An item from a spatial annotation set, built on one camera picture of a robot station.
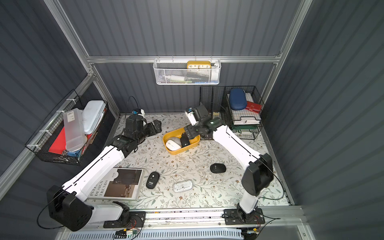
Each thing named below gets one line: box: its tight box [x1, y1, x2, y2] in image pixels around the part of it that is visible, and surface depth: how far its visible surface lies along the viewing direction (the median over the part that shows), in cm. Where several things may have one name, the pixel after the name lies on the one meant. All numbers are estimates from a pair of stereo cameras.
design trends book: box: [87, 167, 144, 201], surface depth 82 cm
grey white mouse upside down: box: [173, 179, 193, 193], surface depth 84 cm
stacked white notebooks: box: [227, 92, 262, 125], surface depth 95 cm
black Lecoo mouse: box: [180, 132, 191, 148], surface depth 104 cm
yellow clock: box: [187, 60, 212, 69], surface depth 90 cm
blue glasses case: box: [229, 88, 247, 110], surface depth 103 cm
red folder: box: [48, 126, 67, 155], surface depth 68 cm
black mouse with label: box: [146, 171, 160, 190], surface depth 86 cm
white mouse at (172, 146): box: [165, 139, 182, 151], surface depth 98 cm
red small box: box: [245, 101, 262, 114], surface depth 95 cm
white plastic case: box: [82, 100, 106, 135], surface depth 77 cm
